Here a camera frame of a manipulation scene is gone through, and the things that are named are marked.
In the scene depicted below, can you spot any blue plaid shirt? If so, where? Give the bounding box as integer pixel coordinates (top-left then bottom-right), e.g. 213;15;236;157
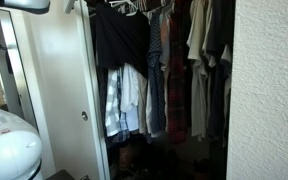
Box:
116;111;132;144

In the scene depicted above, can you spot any red plaid shirt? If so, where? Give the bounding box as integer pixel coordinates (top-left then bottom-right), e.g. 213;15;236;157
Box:
166;0;189;145

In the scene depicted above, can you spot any dark hanging shirt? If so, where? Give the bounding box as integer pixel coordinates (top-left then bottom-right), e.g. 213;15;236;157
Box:
205;0;236;143

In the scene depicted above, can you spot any tall framed mirror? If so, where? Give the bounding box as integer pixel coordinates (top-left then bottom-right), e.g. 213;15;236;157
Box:
0;5;39;129

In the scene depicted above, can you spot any white sliding closet door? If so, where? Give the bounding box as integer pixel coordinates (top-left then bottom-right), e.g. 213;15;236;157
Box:
17;0;111;180

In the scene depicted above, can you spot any black shirt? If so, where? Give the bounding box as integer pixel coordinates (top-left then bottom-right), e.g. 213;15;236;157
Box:
94;1;151;80

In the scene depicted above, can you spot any navy floral shirt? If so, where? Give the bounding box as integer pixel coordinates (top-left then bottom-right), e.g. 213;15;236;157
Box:
146;12;167;135

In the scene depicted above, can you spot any grey white plaid shirt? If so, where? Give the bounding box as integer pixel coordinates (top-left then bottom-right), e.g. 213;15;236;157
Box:
104;68;124;138

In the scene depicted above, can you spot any beige polo shirt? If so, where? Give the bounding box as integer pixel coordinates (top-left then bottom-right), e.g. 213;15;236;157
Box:
186;0;212;140

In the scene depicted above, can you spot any white button shirt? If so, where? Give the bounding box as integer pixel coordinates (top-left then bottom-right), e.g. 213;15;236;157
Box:
119;62;141;114

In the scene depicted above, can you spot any grey shirt with orange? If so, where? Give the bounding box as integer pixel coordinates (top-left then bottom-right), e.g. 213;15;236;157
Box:
159;9;172;132

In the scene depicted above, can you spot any cream hanging shirt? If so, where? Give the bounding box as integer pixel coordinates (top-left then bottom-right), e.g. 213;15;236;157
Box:
136;71;150;135

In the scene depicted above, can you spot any brown boot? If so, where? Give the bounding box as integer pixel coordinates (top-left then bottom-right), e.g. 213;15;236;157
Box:
118;143;134;172

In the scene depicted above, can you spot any white plastic hanger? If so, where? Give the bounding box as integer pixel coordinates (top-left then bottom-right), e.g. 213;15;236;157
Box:
108;0;141;18

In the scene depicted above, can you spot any small dark table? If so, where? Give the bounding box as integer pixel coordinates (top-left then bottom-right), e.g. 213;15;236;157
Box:
45;169;76;180

